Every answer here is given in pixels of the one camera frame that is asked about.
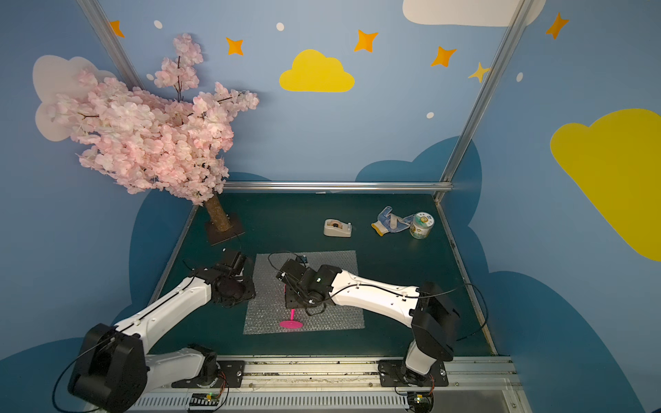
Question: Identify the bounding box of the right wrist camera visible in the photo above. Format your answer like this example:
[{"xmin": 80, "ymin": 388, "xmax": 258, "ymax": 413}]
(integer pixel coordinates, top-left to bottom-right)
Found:
[{"xmin": 276, "ymin": 256, "xmax": 309, "ymax": 285}]

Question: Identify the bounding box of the black square tree base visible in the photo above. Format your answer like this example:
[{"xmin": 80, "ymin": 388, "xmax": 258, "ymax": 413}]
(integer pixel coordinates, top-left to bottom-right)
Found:
[{"xmin": 205, "ymin": 212, "xmax": 246, "ymax": 247}]

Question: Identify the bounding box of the aluminium frame post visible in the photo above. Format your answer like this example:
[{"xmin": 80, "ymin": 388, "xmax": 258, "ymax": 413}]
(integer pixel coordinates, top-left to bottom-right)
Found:
[
  {"xmin": 434, "ymin": 0, "xmax": 536, "ymax": 207},
  {"xmin": 77, "ymin": 0, "xmax": 143, "ymax": 89}
]

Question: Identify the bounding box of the rear aluminium frame bar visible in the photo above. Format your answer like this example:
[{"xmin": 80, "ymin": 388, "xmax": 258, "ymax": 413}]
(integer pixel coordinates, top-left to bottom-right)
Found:
[{"xmin": 225, "ymin": 181, "xmax": 453, "ymax": 193}]

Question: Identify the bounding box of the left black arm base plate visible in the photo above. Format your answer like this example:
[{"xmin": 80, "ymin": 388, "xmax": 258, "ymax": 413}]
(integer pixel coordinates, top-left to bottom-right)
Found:
[{"xmin": 170, "ymin": 360, "xmax": 245, "ymax": 389}]

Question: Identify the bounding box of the left controller circuit board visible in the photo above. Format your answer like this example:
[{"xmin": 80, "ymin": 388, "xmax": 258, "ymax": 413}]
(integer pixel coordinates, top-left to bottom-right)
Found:
[{"xmin": 187, "ymin": 392, "xmax": 222, "ymax": 412}]

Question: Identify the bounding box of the clear bubble wrap sheet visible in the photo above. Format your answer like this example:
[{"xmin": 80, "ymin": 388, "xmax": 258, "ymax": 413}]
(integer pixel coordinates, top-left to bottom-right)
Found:
[{"xmin": 244, "ymin": 252, "xmax": 365, "ymax": 335}]

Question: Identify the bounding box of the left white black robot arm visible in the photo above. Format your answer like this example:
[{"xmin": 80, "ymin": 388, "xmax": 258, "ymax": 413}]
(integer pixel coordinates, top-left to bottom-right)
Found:
[{"xmin": 65, "ymin": 253, "xmax": 256, "ymax": 412}]

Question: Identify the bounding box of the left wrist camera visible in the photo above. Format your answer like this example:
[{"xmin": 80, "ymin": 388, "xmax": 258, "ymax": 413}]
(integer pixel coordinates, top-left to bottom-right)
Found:
[{"xmin": 214, "ymin": 249, "xmax": 246, "ymax": 278}]

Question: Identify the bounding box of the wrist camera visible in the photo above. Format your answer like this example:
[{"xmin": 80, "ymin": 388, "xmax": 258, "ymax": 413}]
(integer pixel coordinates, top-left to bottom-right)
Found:
[
  {"xmin": 276, "ymin": 256, "xmax": 309, "ymax": 285},
  {"xmin": 214, "ymin": 249, "xmax": 246, "ymax": 278}
]

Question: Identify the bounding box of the left aluminium frame post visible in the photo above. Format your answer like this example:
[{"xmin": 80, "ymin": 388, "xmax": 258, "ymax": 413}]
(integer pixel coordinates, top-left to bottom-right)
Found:
[{"xmin": 77, "ymin": 0, "xmax": 143, "ymax": 89}]

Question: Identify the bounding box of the pink cherry blossom tree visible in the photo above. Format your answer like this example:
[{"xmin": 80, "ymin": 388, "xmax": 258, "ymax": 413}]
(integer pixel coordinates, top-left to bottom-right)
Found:
[{"xmin": 46, "ymin": 34, "xmax": 259, "ymax": 206}]

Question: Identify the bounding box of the pink plastic wine glass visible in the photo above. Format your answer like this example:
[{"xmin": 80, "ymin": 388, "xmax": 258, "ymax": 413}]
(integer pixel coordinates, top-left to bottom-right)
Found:
[{"xmin": 279, "ymin": 309, "xmax": 303, "ymax": 330}]

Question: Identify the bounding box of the right aluminium frame post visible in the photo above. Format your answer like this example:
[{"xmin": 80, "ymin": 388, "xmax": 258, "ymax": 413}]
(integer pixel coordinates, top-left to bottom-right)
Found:
[{"xmin": 434, "ymin": 0, "xmax": 536, "ymax": 207}]

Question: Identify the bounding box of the aluminium front rail frame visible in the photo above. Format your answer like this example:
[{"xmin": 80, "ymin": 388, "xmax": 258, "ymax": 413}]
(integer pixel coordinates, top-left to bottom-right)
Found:
[{"xmin": 129, "ymin": 356, "xmax": 532, "ymax": 412}]

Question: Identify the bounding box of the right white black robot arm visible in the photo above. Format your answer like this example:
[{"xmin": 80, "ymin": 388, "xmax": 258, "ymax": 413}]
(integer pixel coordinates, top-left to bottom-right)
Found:
[{"xmin": 276, "ymin": 259, "xmax": 487, "ymax": 387}]

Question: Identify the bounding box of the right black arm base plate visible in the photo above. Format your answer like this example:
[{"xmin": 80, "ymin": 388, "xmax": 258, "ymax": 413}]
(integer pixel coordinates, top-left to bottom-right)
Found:
[{"xmin": 377, "ymin": 359, "xmax": 449, "ymax": 387}]

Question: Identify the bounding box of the beige tape dispenser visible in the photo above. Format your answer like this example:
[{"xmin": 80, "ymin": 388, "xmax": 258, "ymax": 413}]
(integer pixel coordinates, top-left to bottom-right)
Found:
[{"xmin": 323, "ymin": 219, "xmax": 352, "ymax": 237}]

